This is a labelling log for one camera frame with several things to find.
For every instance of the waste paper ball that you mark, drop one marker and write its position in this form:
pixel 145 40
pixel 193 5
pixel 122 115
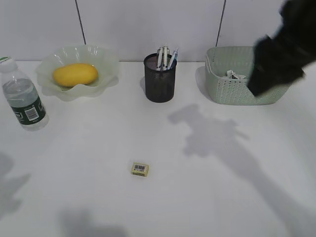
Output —
pixel 233 75

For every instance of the beige white pen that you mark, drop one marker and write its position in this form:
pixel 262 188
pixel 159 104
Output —
pixel 160 60

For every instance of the green plastic woven basket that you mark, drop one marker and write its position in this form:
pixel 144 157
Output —
pixel 223 90

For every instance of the clear water bottle green label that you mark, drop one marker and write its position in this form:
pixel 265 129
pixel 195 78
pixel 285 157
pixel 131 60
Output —
pixel 22 96

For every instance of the grey white pen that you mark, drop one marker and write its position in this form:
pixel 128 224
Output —
pixel 165 57

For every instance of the grey blue pen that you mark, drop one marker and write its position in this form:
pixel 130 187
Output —
pixel 173 58

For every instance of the translucent green wavy plate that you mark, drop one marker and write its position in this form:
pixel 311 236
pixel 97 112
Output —
pixel 105 62

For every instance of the black mesh pen holder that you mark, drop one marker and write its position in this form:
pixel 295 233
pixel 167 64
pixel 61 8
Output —
pixel 159 85

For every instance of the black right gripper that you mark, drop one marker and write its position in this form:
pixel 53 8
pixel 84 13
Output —
pixel 280 60

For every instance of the yellow mango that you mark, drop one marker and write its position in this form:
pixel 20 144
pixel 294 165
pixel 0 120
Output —
pixel 74 74

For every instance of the yellow eraser barcode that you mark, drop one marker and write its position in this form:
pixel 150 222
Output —
pixel 140 169

